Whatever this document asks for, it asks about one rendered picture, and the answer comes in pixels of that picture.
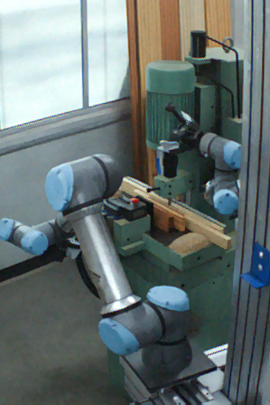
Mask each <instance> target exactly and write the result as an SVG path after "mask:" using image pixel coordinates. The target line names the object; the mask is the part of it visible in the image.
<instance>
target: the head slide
mask: <svg viewBox="0 0 270 405"><path fill-rule="evenodd" d="M216 90H217V87H216V85H214V84H212V83H208V82H206V81H202V80H200V76H195V79H194V92H195V101H194V121H195V122H196V123H197V124H198V125H199V126H200V130H201V131H202V132H207V133H211V134H214V135H215V131H216V120H215V110H216ZM177 156H178V166H177V170H180V169H183V170H185V171H187V172H189V173H191V174H193V186H192V190H193V191H194V192H196V193H203V192H205V188H206V187H203V188H202V186H203V185H204V184H207V183H208V182H209V180H210V179H211V178H213V173H214V171H213V168H212V166H213V163H214V159H212V158H210V157H208V156H207V157H204V159H203V158H201V157H199V156H198V154H197V151H196V148H194V150H191V151H188V152H185V153H182V154H177Z"/></svg>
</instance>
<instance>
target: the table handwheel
mask: <svg viewBox="0 0 270 405"><path fill-rule="evenodd" d="M117 253H118V256H119V258H120V260H123V259H128V258H130V257H133V256H135V255H137V254H138V252H136V253H134V254H131V255H128V256H126V257H125V256H124V255H122V254H120V253H119V252H117ZM76 262H77V266H78V270H79V273H80V275H81V278H82V280H83V282H84V283H85V285H86V287H88V289H89V290H90V291H91V292H92V293H93V294H94V295H95V296H96V297H97V298H99V299H101V298H100V295H99V293H98V290H97V288H96V286H95V285H94V284H93V282H92V281H91V279H90V277H89V275H88V272H87V271H86V268H85V265H84V261H83V257H82V252H81V251H80V253H79V255H78V256H77V257H76Z"/></svg>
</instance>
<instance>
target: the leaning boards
mask: <svg viewBox="0 0 270 405"><path fill-rule="evenodd" d="M126 25H127V42H128V60H129V77H130V95H131V113H132V132H133V151H134V170H135V180H137V181H139V182H141V183H143V184H146V185H148V186H150V187H152V188H154V178H155V177H156V176H158V169H157V164H156V161H155V159H156V158H157V154H156V150H153V149H152V148H150V147H148V146H147V144H146V97H145V90H146V88H145V67H146V65H147V63H148V64H149V63H150V62H154V61H185V60H184V56H189V52H190V51H191V49H190V33H191V30H193V31H204V32H206V35H208V36H209V37H211V38H214V39H216V40H218V41H219V42H222V40H223V39H225V38H226V37H230V38H231V22H230V3H229V0H126ZM206 45H207V49H210V48H216V47H221V45H219V44H217V43H215V42H213V41H211V40H209V39H207V38H206Z"/></svg>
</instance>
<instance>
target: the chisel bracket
mask: <svg viewBox="0 0 270 405"><path fill-rule="evenodd" d="M189 181H192V182H193V174H191V173H189V172H187V171H185V170H183V169H180V170H177V176H176V177H173V178H167V177H164V176H163V174H162V175H159V176H156V177H155V178H154V188H156V187H160V188H161V190H156V191H154V194H156V195H158V196H160V197H162V198H164V199H169V198H172V197H174V196H177V195H180V194H183V193H187V192H188V191H189V190H190V189H189V188H190V187H188V186H186V183H188V182H189Z"/></svg>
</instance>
